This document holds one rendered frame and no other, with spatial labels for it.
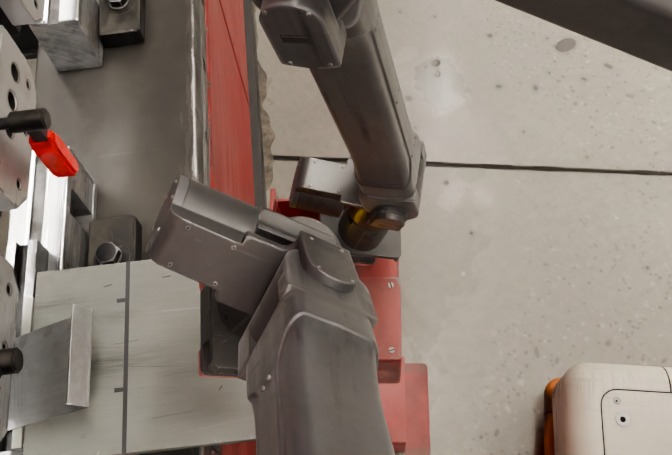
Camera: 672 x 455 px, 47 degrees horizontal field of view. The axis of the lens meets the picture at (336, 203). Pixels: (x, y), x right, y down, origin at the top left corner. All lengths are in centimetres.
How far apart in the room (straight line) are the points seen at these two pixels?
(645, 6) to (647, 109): 165
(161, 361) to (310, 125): 133
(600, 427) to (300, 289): 109
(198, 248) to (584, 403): 108
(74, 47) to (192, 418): 52
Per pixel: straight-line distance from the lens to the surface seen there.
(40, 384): 75
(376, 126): 64
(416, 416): 171
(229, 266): 50
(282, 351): 40
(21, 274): 83
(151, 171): 97
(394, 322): 96
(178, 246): 50
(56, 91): 108
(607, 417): 149
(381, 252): 95
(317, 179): 84
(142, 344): 75
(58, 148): 72
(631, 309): 187
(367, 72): 56
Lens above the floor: 169
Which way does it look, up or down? 63 degrees down
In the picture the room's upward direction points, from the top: 7 degrees counter-clockwise
